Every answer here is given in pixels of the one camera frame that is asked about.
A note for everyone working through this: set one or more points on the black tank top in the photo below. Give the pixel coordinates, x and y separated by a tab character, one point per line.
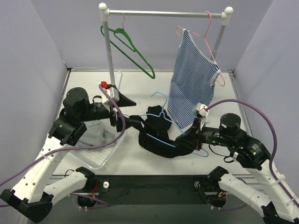
153	135

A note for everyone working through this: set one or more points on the white plastic basket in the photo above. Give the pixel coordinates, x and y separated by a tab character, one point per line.
95	159

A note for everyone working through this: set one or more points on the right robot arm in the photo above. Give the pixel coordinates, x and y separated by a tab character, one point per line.
273	204

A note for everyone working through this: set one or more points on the grey tank top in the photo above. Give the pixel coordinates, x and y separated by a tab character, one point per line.
98	133

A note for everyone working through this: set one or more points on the pink wire hanger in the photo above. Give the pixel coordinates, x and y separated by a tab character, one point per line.
219	77

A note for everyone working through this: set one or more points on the green hanger with gold hook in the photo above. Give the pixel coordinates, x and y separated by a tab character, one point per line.
125	39

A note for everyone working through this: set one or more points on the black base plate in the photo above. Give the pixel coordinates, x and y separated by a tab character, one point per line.
156	190

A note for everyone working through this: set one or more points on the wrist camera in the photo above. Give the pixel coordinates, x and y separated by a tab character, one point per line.
200	110
112	92

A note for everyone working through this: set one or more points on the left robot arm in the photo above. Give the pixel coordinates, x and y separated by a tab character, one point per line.
32	196

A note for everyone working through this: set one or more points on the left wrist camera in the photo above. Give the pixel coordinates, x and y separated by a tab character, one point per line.
112	92

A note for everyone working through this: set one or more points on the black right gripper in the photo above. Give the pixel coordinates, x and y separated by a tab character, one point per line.
197	136

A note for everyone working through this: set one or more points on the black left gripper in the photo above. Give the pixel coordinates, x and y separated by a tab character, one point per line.
117	119

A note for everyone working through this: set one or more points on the white clothes rack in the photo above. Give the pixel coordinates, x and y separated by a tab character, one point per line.
224	16

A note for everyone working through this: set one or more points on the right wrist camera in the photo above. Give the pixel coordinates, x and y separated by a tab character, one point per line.
200	110

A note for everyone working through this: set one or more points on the light blue wire hanger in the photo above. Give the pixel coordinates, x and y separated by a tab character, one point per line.
162	114

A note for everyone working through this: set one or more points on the blue white striped tank top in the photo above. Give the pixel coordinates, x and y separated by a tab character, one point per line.
192	82

